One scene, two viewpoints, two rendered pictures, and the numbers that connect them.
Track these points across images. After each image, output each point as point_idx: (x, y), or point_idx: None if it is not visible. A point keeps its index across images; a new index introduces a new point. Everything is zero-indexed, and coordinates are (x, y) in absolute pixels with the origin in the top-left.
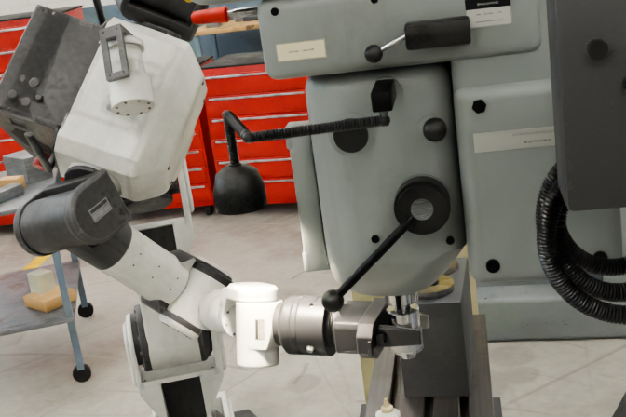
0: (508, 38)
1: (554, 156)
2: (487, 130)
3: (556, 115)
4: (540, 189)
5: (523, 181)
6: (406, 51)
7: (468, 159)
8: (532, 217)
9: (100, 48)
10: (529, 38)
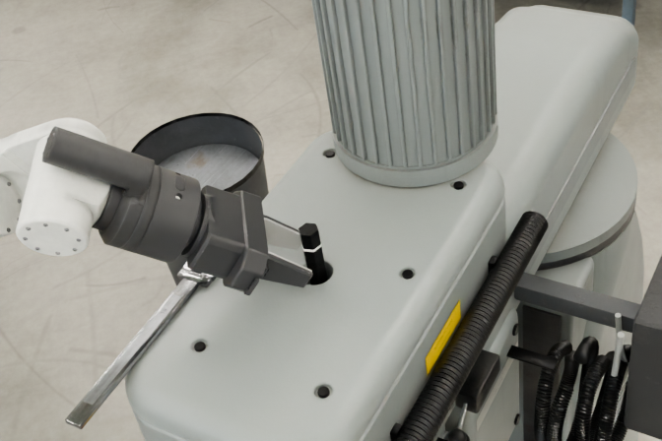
0: (488, 339)
1: (502, 386)
2: (481, 409)
3: (658, 398)
4: (551, 424)
5: (493, 418)
6: (450, 409)
7: (472, 439)
8: (496, 434)
9: None
10: (495, 327)
